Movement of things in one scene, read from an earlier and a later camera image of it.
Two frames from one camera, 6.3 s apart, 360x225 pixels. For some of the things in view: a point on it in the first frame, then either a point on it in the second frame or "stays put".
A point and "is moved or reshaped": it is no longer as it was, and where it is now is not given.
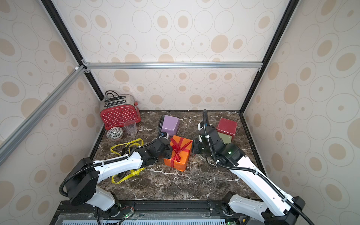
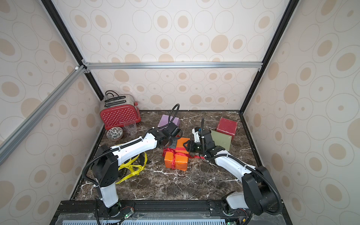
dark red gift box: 227,127 stays put
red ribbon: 178,148 is moved or reshaped
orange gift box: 181,148 stays put
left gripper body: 167,153 → 170,142
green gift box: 226,138 stays put
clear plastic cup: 131,127 stays put
